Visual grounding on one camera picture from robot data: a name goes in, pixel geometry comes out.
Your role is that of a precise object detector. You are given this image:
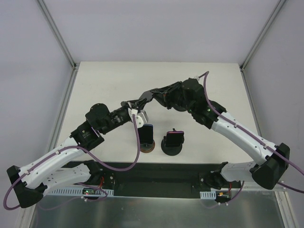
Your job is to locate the black phone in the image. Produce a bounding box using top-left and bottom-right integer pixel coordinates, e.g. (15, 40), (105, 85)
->
(139, 90), (154, 103)

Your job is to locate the blue phone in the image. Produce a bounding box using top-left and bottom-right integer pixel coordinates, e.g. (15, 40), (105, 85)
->
(138, 124), (153, 145)

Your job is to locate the purple phone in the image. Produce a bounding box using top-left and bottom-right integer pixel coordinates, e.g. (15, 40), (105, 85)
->
(165, 130), (184, 147)

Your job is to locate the brown base phone stand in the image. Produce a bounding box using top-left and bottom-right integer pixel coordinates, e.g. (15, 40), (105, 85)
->
(140, 141), (155, 153)

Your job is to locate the black clamp phone stand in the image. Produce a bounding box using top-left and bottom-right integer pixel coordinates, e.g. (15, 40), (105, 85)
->
(161, 128), (183, 156)

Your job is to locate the black tall phone stand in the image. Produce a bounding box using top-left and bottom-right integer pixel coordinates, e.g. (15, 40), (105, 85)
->
(172, 104), (187, 112)

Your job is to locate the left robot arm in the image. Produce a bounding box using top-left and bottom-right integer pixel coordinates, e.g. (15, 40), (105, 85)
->
(3, 96), (151, 210)

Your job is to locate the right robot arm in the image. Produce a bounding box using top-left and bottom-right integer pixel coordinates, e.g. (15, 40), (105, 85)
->
(151, 78), (290, 190)

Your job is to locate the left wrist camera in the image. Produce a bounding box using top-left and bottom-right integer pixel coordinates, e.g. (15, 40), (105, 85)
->
(128, 108), (149, 128)

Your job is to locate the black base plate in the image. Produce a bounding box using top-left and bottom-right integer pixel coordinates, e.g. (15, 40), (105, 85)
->
(85, 163), (219, 199)

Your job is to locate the left aluminium frame post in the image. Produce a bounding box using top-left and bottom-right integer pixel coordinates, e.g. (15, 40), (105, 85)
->
(36, 0), (77, 70)

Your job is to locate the aluminium frame post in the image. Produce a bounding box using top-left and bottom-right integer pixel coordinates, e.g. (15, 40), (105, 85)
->
(36, 0), (77, 70)
(239, 0), (288, 69)

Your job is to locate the right aluminium frame post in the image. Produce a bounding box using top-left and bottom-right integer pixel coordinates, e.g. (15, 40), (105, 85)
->
(239, 0), (288, 69)

